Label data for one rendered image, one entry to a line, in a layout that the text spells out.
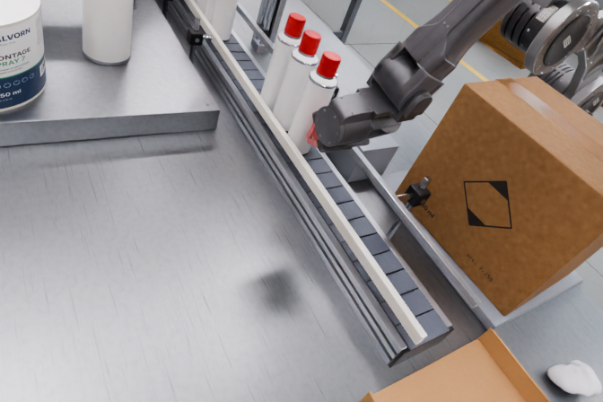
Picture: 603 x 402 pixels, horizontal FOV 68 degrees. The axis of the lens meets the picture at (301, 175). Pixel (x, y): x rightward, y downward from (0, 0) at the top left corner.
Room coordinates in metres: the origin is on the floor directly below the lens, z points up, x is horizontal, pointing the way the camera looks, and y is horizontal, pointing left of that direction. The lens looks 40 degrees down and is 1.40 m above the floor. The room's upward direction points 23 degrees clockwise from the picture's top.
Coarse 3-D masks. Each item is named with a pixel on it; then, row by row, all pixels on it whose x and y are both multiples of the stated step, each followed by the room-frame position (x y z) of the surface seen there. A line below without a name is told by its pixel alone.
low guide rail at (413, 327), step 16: (192, 0) 1.05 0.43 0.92; (208, 32) 0.95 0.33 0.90; (224, 48) 0.89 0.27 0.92; (240, 80) 0.81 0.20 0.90; (256, 96) 0.76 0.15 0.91; (272, 128) 0.70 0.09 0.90; (288, 144) 0.65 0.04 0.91; (304, 160) 0.63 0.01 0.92; (304, 176) 0.60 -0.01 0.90; (320, 192) 0.57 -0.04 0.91; (336, 208) 0.54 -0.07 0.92; (336, 224) 0.52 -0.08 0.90; (352, 240) 0.49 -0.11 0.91; (368, 256) 0.47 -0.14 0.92; (368, 272) 0.45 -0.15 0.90; (384, 288) 0.43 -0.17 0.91; (400, 304) 0.41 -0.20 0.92; (400, 320) 0.39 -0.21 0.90; (416, 320) 0.39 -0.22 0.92; (416, 336) 0.37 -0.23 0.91
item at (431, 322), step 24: (240, 48) 0.98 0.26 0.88; (264, 120) 0.74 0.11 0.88; (312, 168) 0.66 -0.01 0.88; (312, 192) 0.59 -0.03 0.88; (336, 192) 0.62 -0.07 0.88; (360, 216) 0.58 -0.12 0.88; (360, 264) 0.48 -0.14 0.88; (384, 264) 0.50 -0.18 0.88; (408, 288) 0.47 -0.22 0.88; (432, 312) 0.45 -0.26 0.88; (408, 336) 0.39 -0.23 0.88; (432, 336) 0.40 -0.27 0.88
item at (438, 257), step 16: (256, 32) 0.94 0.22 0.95; (272, 48) 0.88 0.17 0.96; (368, 176) 0.61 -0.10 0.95; (384, 192) 0.58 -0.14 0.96; (400, 208) 0.55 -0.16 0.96; (416, 224) 0.53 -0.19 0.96; (432, 240) 0.51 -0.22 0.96; (432, 256) 0.49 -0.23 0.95; (448, 272) 0.46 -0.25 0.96; (464, 288) 0.44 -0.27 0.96
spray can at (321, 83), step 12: (324, 60) 0.68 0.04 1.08; (336, 60) 0.69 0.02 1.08; (312, 72) 0.69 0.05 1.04; (324, 72) 0.68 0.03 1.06; (312, 84) 0.68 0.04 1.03; (324, 84) 0.68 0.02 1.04; (336, 84) 0.70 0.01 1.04; (312, 96) 0.67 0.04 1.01; (324, 96) 0.68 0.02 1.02; (300, 108) 0.68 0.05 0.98; (312, 108) 0.67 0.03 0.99; (300, 120) 0.67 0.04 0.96; (312, 120) 0.68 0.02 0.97; (288, 132) 0.69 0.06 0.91; (300, 132) 0.67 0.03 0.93; (300, 144) 0.67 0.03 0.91
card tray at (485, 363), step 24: (480, 336) 0.47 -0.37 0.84; (456, 360) 0.42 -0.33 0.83; (480, 360) 0.44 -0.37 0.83; (504, 360) 0.44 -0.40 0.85; (408, 384) 0.35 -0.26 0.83; (432, 384) 0.36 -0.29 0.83; (456, 384) 0.38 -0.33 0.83; (480, 384) 0.39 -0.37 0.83; (504, 384) 0.41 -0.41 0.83; (528, 384) 0.41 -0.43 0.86
